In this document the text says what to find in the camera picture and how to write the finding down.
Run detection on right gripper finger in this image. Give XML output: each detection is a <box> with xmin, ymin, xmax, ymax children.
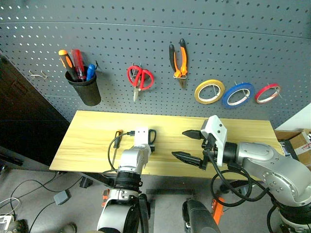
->
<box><xmin>182</xmin><ymin>130</ymin><xmax>202</xmax><ymax>140</ymax></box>
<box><xmin>171</xmin><ymin>151</ymin><xmax>204</xmax><ymax>170</ymax></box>

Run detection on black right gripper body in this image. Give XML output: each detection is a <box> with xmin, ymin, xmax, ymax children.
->
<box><xmin>200</xmin><ymin>132</ymin><xmax>218</xmax><ymax>171</ymax></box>

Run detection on yellow tape roll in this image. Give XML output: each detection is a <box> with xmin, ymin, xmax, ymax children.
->
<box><xmin>194</xmin><ymin>79</ymin><xmax>225</xmax><ymax>105</ymax></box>

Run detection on metal tape hook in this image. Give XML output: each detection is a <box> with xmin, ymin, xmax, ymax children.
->
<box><xmin>233</xmin><ymin>81</ymin><xmax>251</xmax><ymax>100</ymax></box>
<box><xmin>266</xmin><ymin>83</ymin><xmax>283</xmax><ymax>99</ymax></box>
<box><xmin>207</xmin><ymin>58</ymin><xmax>220</xmax><ymax>96</ymax></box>

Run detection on blue tape roll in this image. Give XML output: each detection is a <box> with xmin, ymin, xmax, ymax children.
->
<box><xmin>221</xmin><ymin>83</ymin><xmax>256</xmax><ymax>109</ymax></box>

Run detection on red tape roll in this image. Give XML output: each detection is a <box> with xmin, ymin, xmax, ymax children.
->
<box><xmin>254</xmin><ymin>83</ymin><xmax>281</xmax><ymax>104</ymax></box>

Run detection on grey perforated pegboard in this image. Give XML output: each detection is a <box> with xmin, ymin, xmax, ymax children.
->
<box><xmin>0</xmin><ymin>0</ymin><xmax>311</xmax><ymax>129</ymax></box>

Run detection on small orange black screwdriver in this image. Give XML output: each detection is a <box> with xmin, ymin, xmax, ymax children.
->
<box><xmin>111</xmin><ymin>130</ymin><xmax>123</xmax><ymax>170</ymax></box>

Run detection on dark rounded robot part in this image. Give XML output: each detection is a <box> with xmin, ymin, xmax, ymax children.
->
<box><xmin>182</xmin><ymin>197</ymin><xmax>222</xmax><ymax>233</ymax></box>

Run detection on orange clamp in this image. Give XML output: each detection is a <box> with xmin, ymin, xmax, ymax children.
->
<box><xmin>210</xmin><ymin>196</ymin><xmax>226</xmax><ymax>226</ymax></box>

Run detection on orange and black pliers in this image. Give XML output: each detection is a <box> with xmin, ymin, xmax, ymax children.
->
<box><xmin>169</xmin><ymin>38</ymin><xmax>189</xmax><ymax>89</ymax></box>

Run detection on black plastic tool cup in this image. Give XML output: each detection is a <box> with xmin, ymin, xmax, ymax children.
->
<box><xmin>64</xmin><ymin>66</ymin><xmax>102</xmax><ymax>107</ymax></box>

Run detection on cardboard box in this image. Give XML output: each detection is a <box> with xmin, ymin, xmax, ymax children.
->
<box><xmin>275</xmin><ymin>129</ymin><xmax>311</xmax><ymax>171</ymax></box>

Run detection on grey foot pedal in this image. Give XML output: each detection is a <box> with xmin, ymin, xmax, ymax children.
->
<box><xmin>53</xmin><ymin>190</ymin><xmax>71</xmax><ymax>206</ymax></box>

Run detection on orange and black screwdriver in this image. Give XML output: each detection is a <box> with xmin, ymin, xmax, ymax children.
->
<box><xmin>58</xmin><ymin>50</ymin><xmax>77</xmax><ymax>82</ymax></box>

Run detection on dark wooden cabinet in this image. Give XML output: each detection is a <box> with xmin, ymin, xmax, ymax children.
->
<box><xmin>0</xmin><ymin>50</ymin><xmax>71</xmax><ymax>168</ymax></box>

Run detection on empty metal double hook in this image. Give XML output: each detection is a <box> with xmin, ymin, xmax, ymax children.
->
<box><xmin>29</xmin><ymin>70</ymin><xmax>51</xmax><ymax>80</ymax></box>

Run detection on dark shoe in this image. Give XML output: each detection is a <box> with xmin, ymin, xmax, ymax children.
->
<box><xmin>8</xmin><ymin>219</ymin><xmax>29</xmax><ymax>233</ymax></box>

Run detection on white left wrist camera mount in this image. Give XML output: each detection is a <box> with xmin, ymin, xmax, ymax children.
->
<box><xmin>134</xmin><ymin>126</ymin><xmax>150</xmax><ymax>147</ymax></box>

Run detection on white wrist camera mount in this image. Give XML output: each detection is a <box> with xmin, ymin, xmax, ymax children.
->
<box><xmin>134</xmin><ymin>126</ymin><xmax>150</xmax><ymax>147</ymax></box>
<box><xmin>200</xmin><ymin>115</ymin><xmax>228</xmax><ymax>167</ymax></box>

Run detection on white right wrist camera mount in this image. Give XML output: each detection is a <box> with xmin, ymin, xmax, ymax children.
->
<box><xmin>200</xmin><ymin>115</ymin><xmax>228</xmax><ymax>167</ymax></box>

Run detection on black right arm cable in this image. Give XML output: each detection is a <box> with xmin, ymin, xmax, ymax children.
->
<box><xmin>209</xmin><ymin>145</ymin><xmax>271</xmax><ymax>208</ymax></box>

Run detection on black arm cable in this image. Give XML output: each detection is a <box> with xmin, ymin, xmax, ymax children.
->
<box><xmin>107</xmin><ymin>130</ymin><xmax>136</xmax><ymax>173</ymax></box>
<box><xmin>209</xmin><ymin>145</ymin><xmax>271</xmax><ymax>208</ymax></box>

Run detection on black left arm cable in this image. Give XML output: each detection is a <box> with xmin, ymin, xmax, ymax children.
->
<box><xmin>107</xmin><ymin>130</ymin><xmax>136</xmax><ymax>173</ymax></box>

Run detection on black table frame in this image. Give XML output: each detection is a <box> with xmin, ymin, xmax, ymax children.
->
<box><xmin>55</xmin><ymin>171</ymin><xmax>263</xmax><ymax>195</ymax></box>

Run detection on red handled scissors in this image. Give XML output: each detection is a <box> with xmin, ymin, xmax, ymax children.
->
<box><xmin>126</xmin><ymin>65</ymin><xmax>155</xmax><ymax>102</ymax></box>

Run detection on white wall panel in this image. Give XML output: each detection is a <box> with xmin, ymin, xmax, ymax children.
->
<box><xmin>274</xmin><ymin>101</ymin><xmax>311</xmax><ymax>132</ymax></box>

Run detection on blue handle screwdriver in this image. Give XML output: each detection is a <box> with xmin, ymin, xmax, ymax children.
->
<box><xmin>86</xmin><ymin>64</ymin><xmax>96</xmax><ymax>82</ymax></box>

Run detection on red transparent handle screwdriver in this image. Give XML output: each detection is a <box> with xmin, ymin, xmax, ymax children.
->
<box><xmin>70</xmin><ymin>49</ymin><xmax>87</xmax><ymax>82</ymax></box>

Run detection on black floor cable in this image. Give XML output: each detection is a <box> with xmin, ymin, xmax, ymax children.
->
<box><xmin>9</xmin><ymin>171</ymin><xmax>85</xmax><ymax>233</ymax></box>

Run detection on white floor cable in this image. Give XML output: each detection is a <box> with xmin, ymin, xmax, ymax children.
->
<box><xmin>0</xmin><ymin>197</ymin><xmax>21</xmax><ymax>218</ymax></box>

